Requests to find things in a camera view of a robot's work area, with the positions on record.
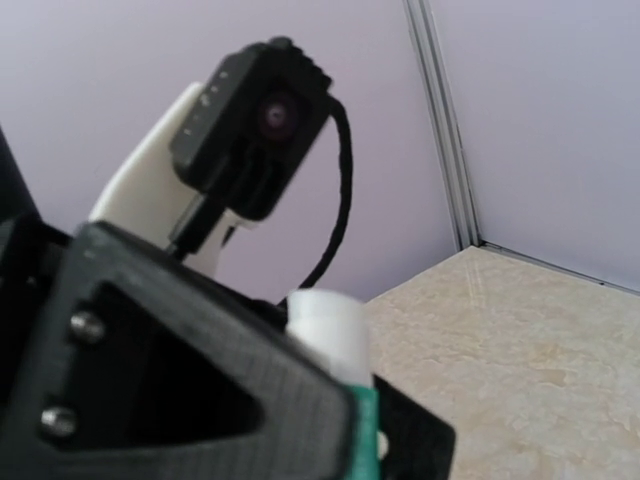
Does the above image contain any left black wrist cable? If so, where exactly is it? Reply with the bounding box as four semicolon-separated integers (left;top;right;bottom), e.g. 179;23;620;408
272;99;355;304

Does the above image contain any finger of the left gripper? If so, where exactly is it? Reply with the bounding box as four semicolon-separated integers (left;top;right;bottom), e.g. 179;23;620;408
1;219;356;479
374;375;456;480

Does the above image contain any small green white glue stick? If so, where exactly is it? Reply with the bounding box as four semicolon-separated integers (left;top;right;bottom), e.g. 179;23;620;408
286;288;381;480

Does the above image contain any left aluminium frame post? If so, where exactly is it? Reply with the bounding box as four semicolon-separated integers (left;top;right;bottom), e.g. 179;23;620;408
403;1;483;250

